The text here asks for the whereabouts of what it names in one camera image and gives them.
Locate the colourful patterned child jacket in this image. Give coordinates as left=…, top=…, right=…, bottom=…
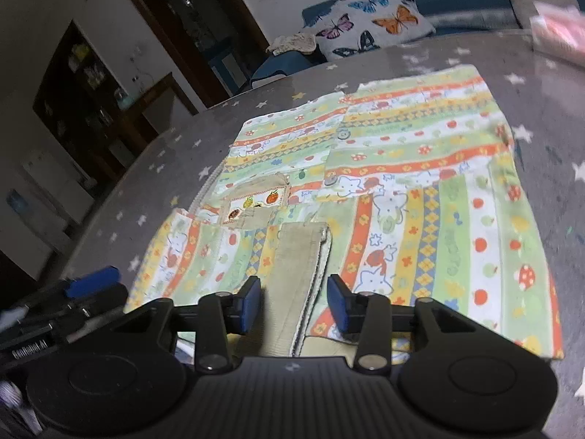
left=127, top=64, right=563, bottom=359

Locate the wooden side table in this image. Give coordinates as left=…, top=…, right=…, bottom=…
left=120, top=72, right=198, bottom=147

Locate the pink tissue box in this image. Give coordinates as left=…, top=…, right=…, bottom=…
left=529, top=2, right=585, bottom=67

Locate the dark doorway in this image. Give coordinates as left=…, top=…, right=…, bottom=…
left=131, top=0, right=268, bottom=107

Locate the white refrigerator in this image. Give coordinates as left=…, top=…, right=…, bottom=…
left=22, top=150, right=94, bottom=224

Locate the dark bookshelf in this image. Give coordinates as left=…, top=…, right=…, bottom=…
left=33, top=22, right=148, bottom=186

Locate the cream cloth on sofa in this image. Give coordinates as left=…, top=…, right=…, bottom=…
left=266, top=32, right=317, bottom=57

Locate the blue sofa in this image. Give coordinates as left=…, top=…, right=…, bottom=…
left=251, top=0, right=520, bottom=88

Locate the butterfly print pillow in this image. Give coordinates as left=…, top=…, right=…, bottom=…
left=305, top=0, right=435, bottom=61

